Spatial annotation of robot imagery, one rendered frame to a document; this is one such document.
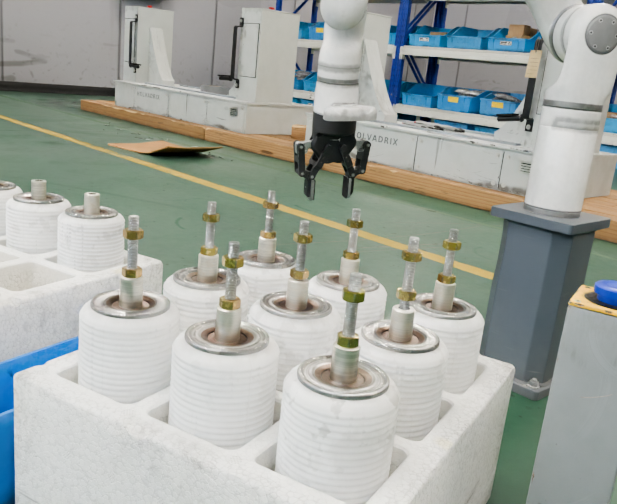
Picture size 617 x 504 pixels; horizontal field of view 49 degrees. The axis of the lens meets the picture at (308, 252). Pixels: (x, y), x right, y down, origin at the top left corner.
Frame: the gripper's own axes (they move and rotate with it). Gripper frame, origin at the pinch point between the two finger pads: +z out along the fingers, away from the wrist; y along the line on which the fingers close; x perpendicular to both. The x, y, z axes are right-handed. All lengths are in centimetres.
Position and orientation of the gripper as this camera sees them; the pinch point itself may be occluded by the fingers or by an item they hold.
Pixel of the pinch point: (328, 191)
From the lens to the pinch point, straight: 121.1
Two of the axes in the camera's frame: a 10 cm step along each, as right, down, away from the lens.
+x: 3.5, 3.9, -8.5
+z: -0.7, 9.2, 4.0
